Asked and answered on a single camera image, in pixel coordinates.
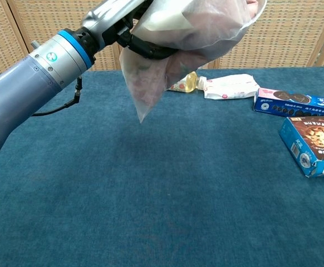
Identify blue chocolate chip cookie box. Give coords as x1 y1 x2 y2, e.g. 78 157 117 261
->
278 115 324 179

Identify blue pink sandwich cookie box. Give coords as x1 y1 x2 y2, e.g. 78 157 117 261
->
253 87 324 117

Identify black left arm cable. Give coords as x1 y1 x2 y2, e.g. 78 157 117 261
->
31 76 84 117

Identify translucent frosted plastic bag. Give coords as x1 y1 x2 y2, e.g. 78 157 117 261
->
119 0 268 124

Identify blue carpet table mat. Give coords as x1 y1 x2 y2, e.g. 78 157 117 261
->
0 66 324 267

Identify white pink-print tissue pack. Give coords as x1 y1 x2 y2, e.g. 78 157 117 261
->
203 73 259 100

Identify woven wicker folding screen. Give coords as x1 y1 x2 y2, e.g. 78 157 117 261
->
0 0 324 75

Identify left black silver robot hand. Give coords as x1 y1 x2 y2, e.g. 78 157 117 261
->
81 0 179 60

